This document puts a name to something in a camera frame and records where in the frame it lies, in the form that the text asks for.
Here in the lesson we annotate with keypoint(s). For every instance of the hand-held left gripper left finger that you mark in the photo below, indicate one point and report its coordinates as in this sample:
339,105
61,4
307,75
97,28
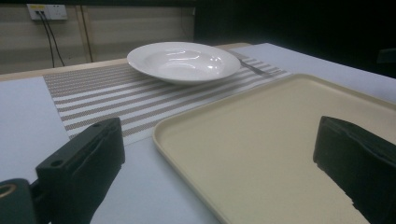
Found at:
84,165

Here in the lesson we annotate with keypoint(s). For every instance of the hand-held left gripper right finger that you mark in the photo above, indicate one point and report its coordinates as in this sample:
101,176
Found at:
358,161

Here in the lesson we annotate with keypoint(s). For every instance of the striped woven placemat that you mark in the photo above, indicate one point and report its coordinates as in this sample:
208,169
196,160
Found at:
124,96

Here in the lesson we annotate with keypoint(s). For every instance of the beige plastic tray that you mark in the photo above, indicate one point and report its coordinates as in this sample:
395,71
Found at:
267,137

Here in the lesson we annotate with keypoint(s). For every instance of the metal fork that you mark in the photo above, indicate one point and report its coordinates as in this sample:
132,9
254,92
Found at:
253,69

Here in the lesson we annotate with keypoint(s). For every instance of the white deep plate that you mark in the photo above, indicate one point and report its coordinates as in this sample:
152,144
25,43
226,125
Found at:
183,62

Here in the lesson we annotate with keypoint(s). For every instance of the white wall socket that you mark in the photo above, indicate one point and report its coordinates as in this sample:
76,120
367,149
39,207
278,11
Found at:
47,11

